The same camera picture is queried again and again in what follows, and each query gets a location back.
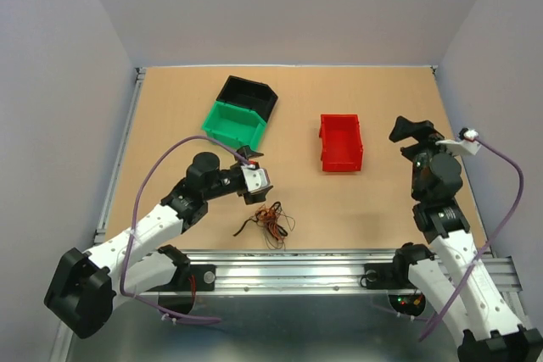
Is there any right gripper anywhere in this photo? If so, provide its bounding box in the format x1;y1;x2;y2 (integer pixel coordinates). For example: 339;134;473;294
388;114;462;199

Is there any orange thin wire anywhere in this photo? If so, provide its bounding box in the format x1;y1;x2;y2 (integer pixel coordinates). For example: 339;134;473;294
253;204;297;244

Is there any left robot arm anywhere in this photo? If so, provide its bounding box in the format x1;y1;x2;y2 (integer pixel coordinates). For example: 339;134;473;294
44;146;272;339

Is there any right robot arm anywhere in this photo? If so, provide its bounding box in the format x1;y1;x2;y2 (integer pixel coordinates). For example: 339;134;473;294
389;116;542;361

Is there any green plastic bin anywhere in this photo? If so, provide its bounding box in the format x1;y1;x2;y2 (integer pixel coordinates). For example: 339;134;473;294
201;102;267;150

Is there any red plastic bin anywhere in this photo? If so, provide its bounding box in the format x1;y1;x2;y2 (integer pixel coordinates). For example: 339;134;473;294
319;114;363;172

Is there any black plastic bin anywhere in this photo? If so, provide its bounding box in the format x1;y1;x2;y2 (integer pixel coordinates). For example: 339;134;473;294
216;75;278;122

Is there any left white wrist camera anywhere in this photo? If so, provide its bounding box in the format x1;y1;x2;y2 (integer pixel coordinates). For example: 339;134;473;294
241;164;272;193

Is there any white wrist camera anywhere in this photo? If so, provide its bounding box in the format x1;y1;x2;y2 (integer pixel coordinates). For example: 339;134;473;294
435;128;481;156
241;164;272;193

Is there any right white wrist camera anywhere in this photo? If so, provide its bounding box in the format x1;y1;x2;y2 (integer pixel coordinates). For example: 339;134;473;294
435;128;481;156

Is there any aluminium mounting rail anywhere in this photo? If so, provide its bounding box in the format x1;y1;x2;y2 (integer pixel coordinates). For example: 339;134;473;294
95;67;523;295

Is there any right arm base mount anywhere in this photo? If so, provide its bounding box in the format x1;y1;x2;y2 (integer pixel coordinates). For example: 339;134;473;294
359;263;426;320

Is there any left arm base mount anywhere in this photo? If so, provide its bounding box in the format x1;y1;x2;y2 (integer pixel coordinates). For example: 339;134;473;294
156;264;216;314

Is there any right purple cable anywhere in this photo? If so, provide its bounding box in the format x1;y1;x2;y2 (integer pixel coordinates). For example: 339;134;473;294
417;135;525;343

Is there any purple cable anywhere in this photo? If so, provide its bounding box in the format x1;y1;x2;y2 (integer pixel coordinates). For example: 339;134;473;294
417;135;525;343
119;135;257;325

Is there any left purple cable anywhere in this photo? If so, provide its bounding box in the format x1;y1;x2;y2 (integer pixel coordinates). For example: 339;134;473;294
119;135;257;325

